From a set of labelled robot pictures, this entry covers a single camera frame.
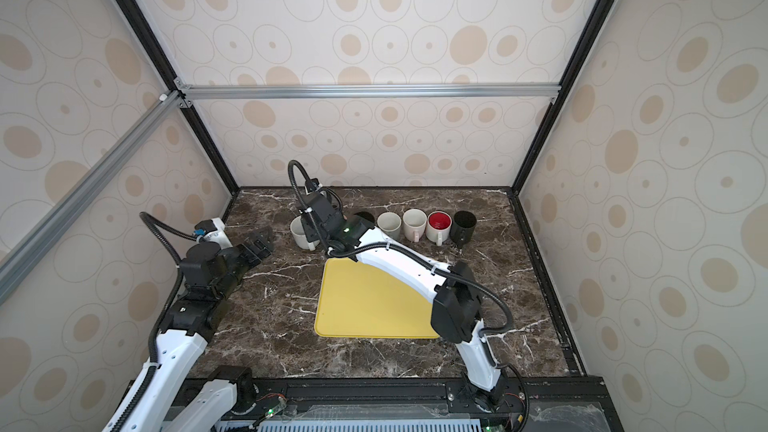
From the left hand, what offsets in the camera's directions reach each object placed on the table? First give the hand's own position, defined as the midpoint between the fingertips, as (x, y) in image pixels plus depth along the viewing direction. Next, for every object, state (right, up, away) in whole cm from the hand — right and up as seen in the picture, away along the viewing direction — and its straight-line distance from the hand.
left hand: (267, 231), depth 73 cm
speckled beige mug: (0, -3, +24) cm, 24 cm away
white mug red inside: (+47, 0, +28) cm, 55 cm away
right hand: (+10, +4, +7) cm, 13 cm away
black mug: (+54, 0, +26) cm, 60 cm away
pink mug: (+38, +1, +25) cm, 45 cm away
